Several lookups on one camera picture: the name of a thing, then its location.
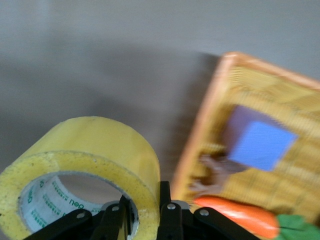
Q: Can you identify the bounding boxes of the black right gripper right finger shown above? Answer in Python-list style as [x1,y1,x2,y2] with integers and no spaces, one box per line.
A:
[156,180,261,240]

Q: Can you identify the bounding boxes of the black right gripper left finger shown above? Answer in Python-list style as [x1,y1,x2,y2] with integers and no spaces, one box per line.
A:
[23,194,133,240]

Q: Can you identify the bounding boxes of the yellow packing tape roll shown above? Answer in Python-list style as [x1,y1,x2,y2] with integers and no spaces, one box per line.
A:
[0,115,161,240]

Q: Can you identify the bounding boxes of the brown toy lion figure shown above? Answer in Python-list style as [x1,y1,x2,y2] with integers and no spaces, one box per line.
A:
[189,153,251,197]

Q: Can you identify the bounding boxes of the orange toy carrot green leaves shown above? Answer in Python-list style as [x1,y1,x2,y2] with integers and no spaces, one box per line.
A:
[193,195,320,240]

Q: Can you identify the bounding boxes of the purple foam cube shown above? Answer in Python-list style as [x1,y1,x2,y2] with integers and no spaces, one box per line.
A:
[219,104,300,173]

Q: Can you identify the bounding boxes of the yellow wicker basket orange rim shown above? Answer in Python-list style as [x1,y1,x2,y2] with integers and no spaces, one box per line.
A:
[172,51,320,226]

